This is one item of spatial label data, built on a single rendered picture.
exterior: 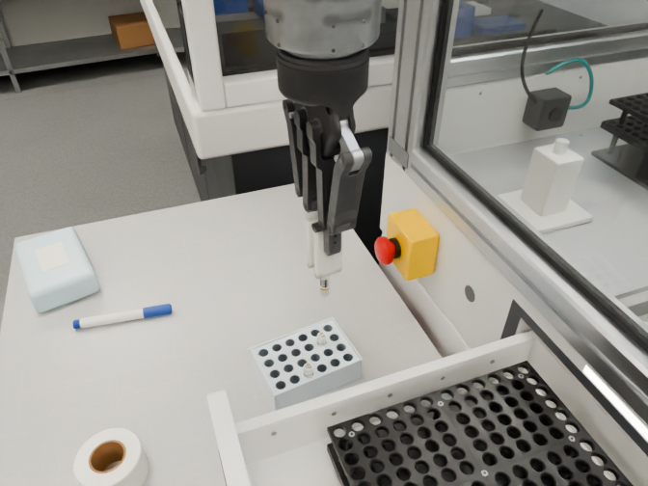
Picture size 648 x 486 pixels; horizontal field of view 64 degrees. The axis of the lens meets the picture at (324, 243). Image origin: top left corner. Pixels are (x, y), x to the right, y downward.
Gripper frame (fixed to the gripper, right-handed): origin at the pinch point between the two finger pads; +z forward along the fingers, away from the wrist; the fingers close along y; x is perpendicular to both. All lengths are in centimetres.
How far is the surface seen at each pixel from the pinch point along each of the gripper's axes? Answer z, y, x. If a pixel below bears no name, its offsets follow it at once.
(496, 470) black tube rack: 9.6, 24.0, 4.5
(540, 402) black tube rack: 9.7, 20.6, 12.9
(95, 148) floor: 100, -239, -17
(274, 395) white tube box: 19.8, 1.5, -7.5
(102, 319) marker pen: 22.2, -23.4, -24.4
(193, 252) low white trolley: 23.7, -34.4, -8.2
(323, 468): 15.9, 14.1, -7.2
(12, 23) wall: 71, -392, -44
